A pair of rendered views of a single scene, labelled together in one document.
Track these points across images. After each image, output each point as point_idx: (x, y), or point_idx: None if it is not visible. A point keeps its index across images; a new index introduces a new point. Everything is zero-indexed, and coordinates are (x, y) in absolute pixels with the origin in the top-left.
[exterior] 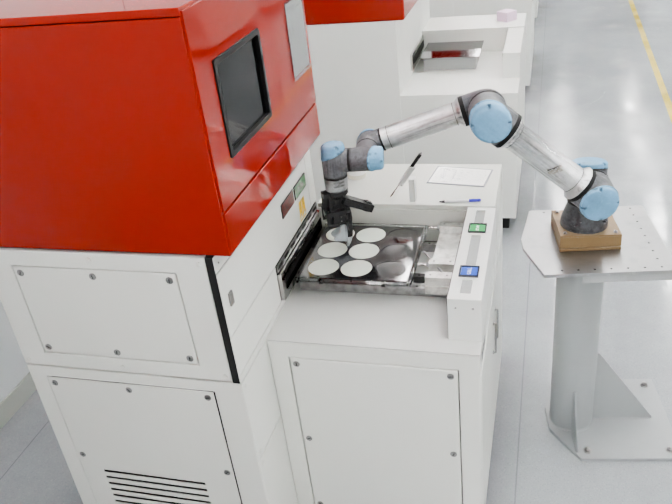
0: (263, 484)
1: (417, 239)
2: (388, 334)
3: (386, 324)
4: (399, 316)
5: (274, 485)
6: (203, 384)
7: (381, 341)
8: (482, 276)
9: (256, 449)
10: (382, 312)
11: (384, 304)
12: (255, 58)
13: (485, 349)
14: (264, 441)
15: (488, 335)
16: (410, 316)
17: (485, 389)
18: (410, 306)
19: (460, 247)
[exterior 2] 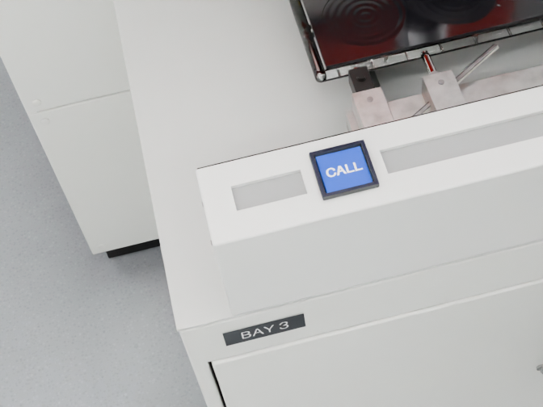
0: (44, 148)
1: (542, 9)
2: (192, 125)
3: (229, 106)
4: (269, 117)
5: (89, 165)
6: None
7: (162, 123)
8: (334, 208)
9: (18, 94)
10: (271, 81)
11: (305, 71)
12: None
13: (321, 338)
14: (58, 96)
15: (410, 327)
16: (278, 136)
17: (314, 392)
18: (318, 121)
19: (468, 107)
